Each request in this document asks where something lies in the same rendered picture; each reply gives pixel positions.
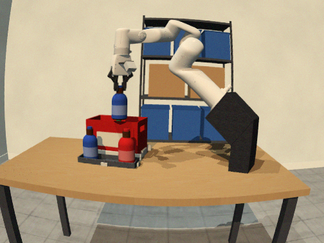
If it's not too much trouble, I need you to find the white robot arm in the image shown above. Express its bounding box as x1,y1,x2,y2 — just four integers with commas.
114,20,232,111

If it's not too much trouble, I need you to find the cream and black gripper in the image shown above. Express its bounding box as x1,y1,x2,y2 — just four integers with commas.
107,53,133,91

